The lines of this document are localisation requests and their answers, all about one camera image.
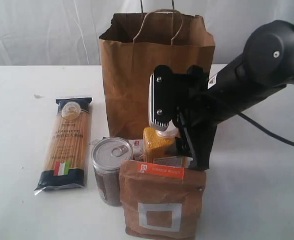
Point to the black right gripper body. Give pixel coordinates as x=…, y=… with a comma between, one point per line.
x=190, y=109

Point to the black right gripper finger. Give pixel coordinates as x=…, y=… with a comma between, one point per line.
x=195, y=141

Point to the yellow grain bottle white cap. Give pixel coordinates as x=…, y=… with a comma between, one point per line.
x=159, y=147

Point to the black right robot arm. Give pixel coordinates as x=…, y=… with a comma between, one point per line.
x=265, y=67

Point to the brown paper bag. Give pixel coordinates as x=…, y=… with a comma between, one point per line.
x=140, y=54

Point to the brown kraft stand-up pouch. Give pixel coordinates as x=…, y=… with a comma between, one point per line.
x=161, y=202

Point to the pull-tab can with dark contents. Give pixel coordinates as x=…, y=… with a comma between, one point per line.
x=107, y=156

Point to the spaghetti pasta package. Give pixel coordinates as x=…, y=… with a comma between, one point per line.
x=65, y=165

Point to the white backdrop curtain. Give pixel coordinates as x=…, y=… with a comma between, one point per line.
x=66, y=32

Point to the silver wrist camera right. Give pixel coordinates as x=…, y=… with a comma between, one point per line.
x=161, y=102

